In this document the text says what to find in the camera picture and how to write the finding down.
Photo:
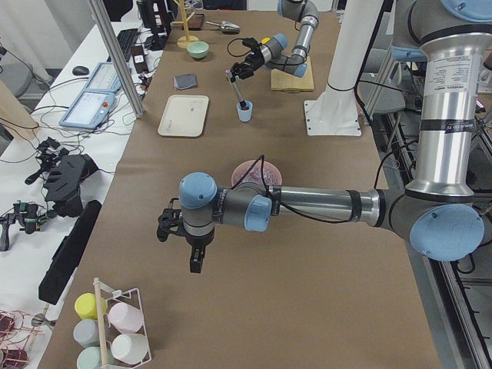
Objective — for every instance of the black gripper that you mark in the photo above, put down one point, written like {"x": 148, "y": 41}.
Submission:
{"x": 196, "y": 241}
{"x": 253, "y": 58}

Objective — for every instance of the pink cup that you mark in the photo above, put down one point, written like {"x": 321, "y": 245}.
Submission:
{"x": 125, "y": 318}

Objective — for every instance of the grey cup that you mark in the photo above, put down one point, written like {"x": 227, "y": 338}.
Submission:
{"x": 86, "y": 333}

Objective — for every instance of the black hand-held gripper device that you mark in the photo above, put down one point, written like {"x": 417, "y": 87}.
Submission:
{"x": 27, "y": 215}

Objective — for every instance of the black foam block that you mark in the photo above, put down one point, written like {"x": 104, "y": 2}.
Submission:
{"x": 63, "y": 182}

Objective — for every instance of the black computer mouse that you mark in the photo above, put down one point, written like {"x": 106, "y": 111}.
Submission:
{"x": 80, "y": 70}

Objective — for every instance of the black keyboard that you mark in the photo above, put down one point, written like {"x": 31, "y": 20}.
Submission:
{"x": 126, "y": 40}

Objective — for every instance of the black long bar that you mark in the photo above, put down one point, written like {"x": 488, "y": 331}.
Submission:
{"x": 68, "y": 255}

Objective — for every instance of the cream rabbit tray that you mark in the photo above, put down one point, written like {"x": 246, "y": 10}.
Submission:
{"x": 184, "y": 116}

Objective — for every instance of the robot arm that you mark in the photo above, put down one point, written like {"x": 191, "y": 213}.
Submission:
{"x": 434, "y": 212}
{"x": 270, "y": 53}

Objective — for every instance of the yellow cup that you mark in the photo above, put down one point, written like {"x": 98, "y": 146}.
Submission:
{"x": 85, "y": 306}

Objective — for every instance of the white cup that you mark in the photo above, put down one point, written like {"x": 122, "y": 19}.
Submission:
{"x": 130, "y": 348}

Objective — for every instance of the steel muddler black tip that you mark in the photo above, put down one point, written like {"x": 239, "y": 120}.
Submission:
{"x": 236, "y": 90}

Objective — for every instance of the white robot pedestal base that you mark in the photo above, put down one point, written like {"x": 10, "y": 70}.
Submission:
{"x": 334, "y": 113}

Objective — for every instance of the wooden mug tree stand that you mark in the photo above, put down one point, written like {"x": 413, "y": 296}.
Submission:
{"x": 188, "y": 38}

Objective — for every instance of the steel ice scoop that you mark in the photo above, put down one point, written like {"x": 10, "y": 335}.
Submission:
{"x": 225, "y": 27}

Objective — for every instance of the blue teach pendant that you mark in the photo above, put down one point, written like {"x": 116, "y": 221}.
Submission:
{"x": 104, "y": 78}
{"x": 88, "y": 110}

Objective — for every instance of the mint green cup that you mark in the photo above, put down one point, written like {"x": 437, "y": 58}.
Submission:
{"x": 89, "y": 358}

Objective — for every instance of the mint green bowl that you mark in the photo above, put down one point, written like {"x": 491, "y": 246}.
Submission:
{"x": 198, "y": 50}

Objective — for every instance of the white wire cup rack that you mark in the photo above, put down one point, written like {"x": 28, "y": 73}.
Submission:
{"x": 106, "y": 297}

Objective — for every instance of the grey folded cloth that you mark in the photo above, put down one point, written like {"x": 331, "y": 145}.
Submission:
{"x": 185, "y": 81}

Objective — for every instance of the light blue plastic cup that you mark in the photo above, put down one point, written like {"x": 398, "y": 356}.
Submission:
{"x": 245, "y": 113}

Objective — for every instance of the aluminium frame post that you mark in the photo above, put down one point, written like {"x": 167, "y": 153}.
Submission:
{"x": 109, "y": 38}

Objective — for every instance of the bamboo cutting board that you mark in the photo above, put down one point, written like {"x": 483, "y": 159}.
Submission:
{"x": 281, "y": 81}

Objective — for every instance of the pink bowl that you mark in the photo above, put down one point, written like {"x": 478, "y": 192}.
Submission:
{"x": 240, "y": 175}

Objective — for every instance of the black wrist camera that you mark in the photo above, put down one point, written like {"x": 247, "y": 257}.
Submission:
{"x": 251, "y": 43}
{"x": 170, "y": 222}

